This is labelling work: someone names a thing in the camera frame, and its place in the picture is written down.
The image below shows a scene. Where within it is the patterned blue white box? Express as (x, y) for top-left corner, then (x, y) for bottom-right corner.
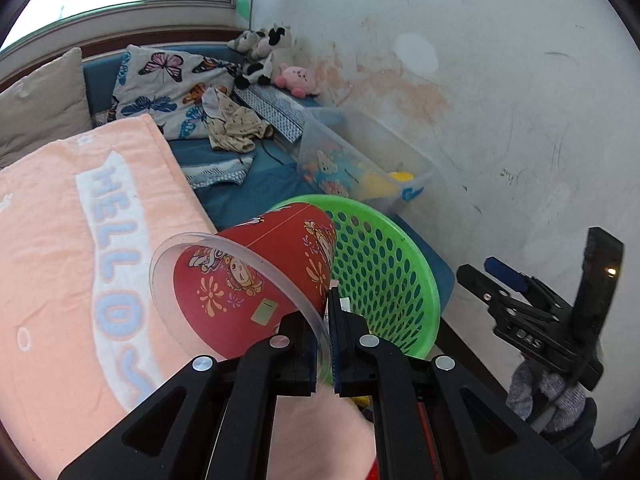
(234, 84), (307, 142)

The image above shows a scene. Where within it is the person's right hand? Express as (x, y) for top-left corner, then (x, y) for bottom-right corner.
(505, 360), (588, 433)

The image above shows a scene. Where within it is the black and white cow plush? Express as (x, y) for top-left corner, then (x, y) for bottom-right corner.
(235, 23), (293, 90)

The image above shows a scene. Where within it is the pink lettered towel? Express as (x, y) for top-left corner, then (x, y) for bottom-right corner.
(0, 113), (378, 480)

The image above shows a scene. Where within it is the beige pillow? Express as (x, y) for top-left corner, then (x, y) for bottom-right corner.
(0, 47), (93, 168)

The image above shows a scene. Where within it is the cartoon print toy package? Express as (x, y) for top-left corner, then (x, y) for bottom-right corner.
(302, 147), (371, 198)

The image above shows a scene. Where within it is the grey plush toy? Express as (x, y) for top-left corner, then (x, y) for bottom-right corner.
(227, 30), (266, 53)

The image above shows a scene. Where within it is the butterfly print pillow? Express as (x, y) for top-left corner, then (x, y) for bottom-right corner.
(107, 45), (241, 141)

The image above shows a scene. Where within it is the pink round plush toy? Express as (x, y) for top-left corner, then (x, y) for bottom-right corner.
(272, 62), (322, 98)

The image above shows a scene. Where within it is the yellow plastic toy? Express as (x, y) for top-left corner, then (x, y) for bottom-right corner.
(360, 170), (416, 201)

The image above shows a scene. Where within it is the beige patterned garment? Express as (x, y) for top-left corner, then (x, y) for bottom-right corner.
(201, 87), (275, 155)

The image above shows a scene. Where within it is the red cartoon print cup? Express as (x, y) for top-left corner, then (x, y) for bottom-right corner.
(149, 201), (337, 386)

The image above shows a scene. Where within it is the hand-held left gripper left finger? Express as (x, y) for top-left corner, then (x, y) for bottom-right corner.
(57, 310), (319, 480)

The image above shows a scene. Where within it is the blue mattress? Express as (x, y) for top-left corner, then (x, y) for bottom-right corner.
(82, 42), (456, 306)

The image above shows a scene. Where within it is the black cable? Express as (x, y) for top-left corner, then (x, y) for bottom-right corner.
(257, 142), (296, 166)

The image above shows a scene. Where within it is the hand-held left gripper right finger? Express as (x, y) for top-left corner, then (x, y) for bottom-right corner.
(327, 289), (583, 480)

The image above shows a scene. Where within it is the green plastic basket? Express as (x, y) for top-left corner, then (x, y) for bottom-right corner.
(267, 194), (441, 360)

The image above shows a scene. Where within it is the person's right forearm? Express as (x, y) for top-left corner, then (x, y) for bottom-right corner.
(545, 400), (616, 466)

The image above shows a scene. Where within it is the clear plastic storage box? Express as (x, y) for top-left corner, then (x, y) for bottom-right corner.
(297, 107), (435, 216)

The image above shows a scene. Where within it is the blue and white knit cloth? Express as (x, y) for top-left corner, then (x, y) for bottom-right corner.
(180, 156), (255, 190)

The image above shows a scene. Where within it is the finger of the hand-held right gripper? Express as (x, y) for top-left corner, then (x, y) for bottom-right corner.
(484, 256), (566, 311)
(456, 264), (521, 311)

